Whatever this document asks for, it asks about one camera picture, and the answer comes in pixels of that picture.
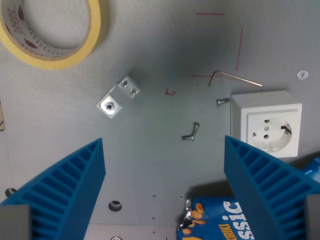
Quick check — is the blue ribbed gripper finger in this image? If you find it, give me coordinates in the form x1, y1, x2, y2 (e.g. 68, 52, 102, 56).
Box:
0, 137, 107, 240
223, 135, 320, 240

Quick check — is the blue snack bag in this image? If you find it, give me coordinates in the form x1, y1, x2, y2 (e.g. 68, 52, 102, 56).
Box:
176, 156, 320, 240

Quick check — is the grey metal mounting plate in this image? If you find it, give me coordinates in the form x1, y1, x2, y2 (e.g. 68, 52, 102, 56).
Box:
84, 223, 179, 240

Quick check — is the wooden board edge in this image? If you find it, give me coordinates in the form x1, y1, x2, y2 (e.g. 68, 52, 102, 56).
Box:
0, 98, 6, 131

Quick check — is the metal allen key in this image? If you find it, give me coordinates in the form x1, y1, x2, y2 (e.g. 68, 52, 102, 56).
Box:
208, 70, 263, 88

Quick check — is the yellow masking tape roll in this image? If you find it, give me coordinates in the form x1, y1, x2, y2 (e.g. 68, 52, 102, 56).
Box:
0, 0, 110, 70

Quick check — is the white wall power socket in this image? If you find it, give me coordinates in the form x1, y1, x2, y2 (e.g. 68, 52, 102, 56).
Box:
230, 90, 303, 159

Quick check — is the aluminium angle bracket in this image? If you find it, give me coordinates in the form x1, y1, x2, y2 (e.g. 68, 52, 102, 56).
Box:
96, 75, 141, 120

